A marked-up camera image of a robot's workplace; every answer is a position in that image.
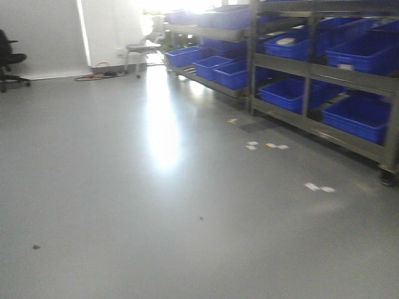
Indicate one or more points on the blue bin middle right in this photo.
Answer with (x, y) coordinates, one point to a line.
(372, 51)

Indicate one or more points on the blue bin with white item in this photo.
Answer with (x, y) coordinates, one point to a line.
(296, 43)

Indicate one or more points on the blue bin far rack left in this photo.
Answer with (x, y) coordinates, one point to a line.
(185, 56)

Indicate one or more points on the blue bin far rack top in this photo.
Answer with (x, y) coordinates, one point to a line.
(230, 17)

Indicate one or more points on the white paper scraps on floor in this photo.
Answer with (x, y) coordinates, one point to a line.
(253, 145)

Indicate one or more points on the black office chair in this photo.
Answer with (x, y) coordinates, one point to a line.
(8, 58)

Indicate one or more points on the far grey shelf rack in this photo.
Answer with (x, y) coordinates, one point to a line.
(231, 44)

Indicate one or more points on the blue bin lower right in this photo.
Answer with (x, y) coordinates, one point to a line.
(361, 114)

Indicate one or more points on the blue bin far rack middle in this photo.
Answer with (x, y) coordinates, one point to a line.
(205, 68)

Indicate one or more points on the blue bin far rack front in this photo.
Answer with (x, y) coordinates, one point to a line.
(234, 75)

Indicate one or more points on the blue bin rack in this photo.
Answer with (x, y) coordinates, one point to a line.
(234, 75)
(230, 17)
(205, 68)
(185, 56)

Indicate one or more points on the blue bin lower middle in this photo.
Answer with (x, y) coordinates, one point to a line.
(289, 93)

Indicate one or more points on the grey shelf rack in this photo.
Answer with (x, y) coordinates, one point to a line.
(231, 44)
(277, 16)

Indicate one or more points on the grey right shelf rack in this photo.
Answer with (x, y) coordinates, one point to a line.
(277, 16)

